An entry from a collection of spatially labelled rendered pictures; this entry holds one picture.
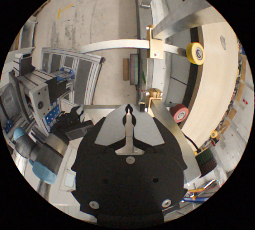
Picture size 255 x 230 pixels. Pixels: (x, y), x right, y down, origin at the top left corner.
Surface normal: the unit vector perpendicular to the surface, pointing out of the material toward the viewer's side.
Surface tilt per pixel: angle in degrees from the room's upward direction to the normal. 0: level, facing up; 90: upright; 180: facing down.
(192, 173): 90
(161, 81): 0
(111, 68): 0
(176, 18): 90
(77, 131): 31
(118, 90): 0
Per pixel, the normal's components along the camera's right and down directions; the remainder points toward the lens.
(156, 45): 0.00, 0.48
